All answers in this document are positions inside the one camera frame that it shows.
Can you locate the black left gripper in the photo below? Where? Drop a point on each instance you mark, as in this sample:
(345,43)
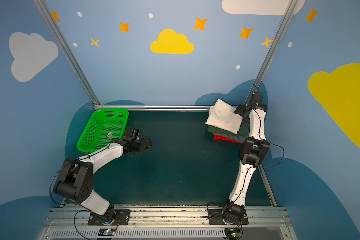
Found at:
(142,144)

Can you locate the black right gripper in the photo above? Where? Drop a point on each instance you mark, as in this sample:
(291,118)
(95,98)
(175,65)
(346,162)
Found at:
(239,109)

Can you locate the white printed t shirt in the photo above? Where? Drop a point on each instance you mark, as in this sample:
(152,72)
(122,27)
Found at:
(222,116)

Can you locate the green plastic perforated basket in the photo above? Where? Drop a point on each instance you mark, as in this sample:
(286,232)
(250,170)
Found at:
(94,136)

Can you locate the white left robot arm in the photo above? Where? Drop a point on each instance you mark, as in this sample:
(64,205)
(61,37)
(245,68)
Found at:
(75,180)

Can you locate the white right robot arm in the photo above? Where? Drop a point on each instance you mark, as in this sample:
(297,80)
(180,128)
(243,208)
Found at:
(251,155)

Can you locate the folded dark green t shirt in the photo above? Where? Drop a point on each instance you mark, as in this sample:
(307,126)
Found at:
(243,130)

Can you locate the folded red t shirt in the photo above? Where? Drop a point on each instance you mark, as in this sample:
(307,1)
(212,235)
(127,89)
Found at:
(218,137)

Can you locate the left green circuit board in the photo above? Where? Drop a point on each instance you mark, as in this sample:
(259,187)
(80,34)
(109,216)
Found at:
(107,232)

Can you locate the green circuit board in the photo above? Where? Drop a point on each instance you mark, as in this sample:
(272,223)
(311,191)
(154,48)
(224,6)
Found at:
(107,232)
(232,233)

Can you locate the right green circuit board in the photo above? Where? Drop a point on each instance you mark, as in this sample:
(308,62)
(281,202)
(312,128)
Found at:
(232,233)

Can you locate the horizontal aluminium frame rail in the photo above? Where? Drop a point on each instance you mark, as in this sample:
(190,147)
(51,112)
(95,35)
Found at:
(144,108)

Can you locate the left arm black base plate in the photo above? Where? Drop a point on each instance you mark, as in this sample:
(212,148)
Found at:
(121,218)

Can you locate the right side aluminium table rail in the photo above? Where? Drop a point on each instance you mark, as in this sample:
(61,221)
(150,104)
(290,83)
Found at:
(268,187)

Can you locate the aluminium front mounting rail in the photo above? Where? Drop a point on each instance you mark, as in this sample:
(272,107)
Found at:
(167,223)

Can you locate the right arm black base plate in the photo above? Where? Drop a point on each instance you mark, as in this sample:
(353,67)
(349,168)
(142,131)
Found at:
(218,217)

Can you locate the right aluminium frame post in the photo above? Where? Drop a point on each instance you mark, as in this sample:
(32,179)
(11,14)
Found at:
(272,49)

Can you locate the aluminium frame post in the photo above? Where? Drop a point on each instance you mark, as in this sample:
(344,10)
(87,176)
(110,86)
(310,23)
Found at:
(272,49)
(52,24)

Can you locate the left aluminium frame post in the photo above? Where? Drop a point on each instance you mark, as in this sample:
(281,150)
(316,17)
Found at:
(52,24)

